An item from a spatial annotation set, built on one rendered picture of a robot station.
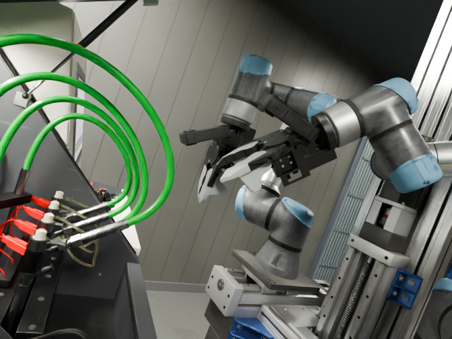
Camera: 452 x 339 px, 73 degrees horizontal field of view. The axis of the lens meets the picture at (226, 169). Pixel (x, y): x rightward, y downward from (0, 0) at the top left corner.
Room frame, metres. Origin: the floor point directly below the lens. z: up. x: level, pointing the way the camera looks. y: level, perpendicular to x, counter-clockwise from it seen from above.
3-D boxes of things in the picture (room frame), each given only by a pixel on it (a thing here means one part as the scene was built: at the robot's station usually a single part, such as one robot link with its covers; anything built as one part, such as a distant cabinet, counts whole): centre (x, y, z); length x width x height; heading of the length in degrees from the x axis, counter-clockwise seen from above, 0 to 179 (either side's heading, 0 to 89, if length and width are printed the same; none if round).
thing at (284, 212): (1.01, -0.26, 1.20); 0.13 x 0.12 x 0.14; 64
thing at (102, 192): (1.22, 0.42, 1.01); 0.23 x 0.11 x 0.06; 25
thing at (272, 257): (1.01, -0.27, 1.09); 0.15 x 0.15 x 0.10
